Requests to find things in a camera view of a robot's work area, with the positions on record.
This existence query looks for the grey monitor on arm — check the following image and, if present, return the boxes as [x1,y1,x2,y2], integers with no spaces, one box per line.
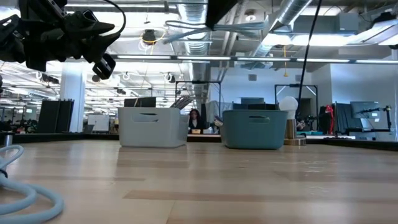
[350,101,381,119]

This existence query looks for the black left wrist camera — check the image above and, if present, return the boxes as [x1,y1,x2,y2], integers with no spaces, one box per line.
[91,53,117,80]

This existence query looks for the black white braided cable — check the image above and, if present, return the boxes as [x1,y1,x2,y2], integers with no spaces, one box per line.
[169,95,194,110]

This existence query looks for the black ceiling device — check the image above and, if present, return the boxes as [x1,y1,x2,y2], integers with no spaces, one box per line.
[141,29,159,47]

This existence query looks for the white light bulb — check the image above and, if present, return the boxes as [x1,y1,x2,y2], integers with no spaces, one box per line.
[278,96,299,121]

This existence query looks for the silver ribbed air duct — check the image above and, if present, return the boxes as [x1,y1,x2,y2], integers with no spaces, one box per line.
[174,0,218,106]
[248,0,313,60]

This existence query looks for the grey plastic bin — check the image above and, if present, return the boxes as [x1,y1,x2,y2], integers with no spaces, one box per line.
[117,106,190,149]

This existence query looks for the white building column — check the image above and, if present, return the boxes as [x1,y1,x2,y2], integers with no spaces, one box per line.
[60,70,87,134]

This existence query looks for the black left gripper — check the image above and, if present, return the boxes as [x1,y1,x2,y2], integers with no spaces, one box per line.
[0,0,122,73]

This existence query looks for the red object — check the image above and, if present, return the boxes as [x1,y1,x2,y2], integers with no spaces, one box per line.
[324,105,335,127]

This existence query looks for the black upright panels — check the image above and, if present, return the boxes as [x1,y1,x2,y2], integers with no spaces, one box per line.
[37,99,75,134]

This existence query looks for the black monitor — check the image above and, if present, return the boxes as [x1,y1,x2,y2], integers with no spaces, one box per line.
[123,96,157,108]

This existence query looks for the white board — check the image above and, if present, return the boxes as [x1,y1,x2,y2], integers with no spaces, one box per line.
[87,114,110,132]

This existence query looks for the black left wrist camera cable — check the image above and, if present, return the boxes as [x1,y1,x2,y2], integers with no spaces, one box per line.
[102,0,127,37]

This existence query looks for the teal plastic bin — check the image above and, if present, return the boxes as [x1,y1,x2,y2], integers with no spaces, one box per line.
[221,109,289,150]

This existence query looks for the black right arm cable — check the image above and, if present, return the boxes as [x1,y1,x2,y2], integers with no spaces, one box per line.
[296,0,324,108]

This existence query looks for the person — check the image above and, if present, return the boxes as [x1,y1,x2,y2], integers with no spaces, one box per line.
[187,108,206,135]

